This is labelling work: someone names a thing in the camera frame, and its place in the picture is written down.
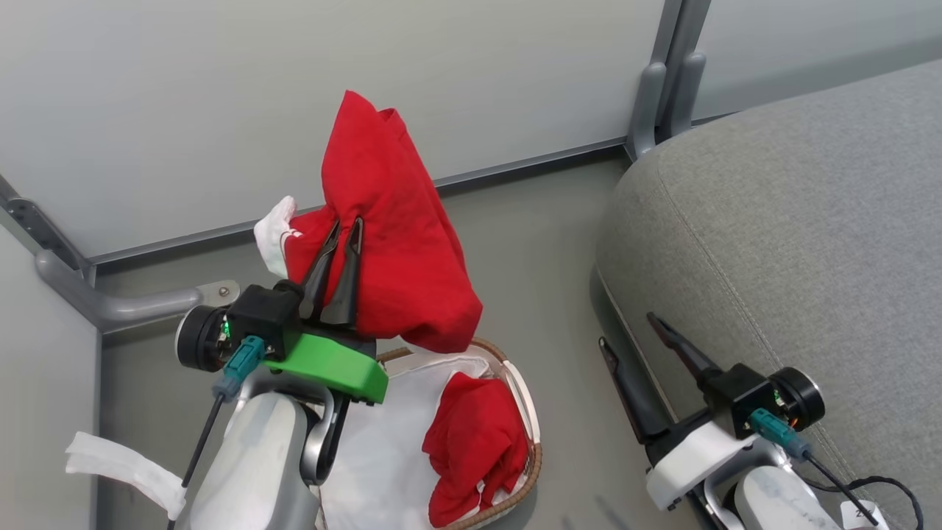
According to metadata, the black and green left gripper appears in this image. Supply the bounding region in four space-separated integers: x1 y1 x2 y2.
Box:
175 217 389 404

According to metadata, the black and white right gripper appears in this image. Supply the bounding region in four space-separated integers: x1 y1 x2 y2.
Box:
598 312 826 512

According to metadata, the white basket with brown rim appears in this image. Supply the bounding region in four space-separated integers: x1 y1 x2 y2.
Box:
375 337 543 530

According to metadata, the white plastic basket liner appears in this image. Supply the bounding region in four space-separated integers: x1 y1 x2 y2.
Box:
320 353 516 530

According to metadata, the grey metal partition support leg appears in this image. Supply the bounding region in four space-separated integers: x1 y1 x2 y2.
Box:
35 250 240 332

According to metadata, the grey fabric sofa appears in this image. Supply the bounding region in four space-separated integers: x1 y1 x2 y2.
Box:
595 59 942 530

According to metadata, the white label tag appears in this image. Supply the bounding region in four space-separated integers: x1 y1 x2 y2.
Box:
840 501 888 530

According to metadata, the white paper strip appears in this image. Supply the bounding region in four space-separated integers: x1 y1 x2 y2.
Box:
65 431 188 520

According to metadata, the black left cable teal plug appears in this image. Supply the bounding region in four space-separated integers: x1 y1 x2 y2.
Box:
168 336 266 530

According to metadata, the black cable teal plug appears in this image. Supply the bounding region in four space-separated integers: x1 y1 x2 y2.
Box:
168 336 266 530
749 409 924 530

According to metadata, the black right cable teal plug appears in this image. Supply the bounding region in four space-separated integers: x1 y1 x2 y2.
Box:
749 409 924 530

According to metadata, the grey partition post foot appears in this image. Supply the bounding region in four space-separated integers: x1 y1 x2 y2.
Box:
659 50 707 141
627 63 667 159

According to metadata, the grey partition hinge bracket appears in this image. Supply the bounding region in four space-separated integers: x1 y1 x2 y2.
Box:
4 195 93 277

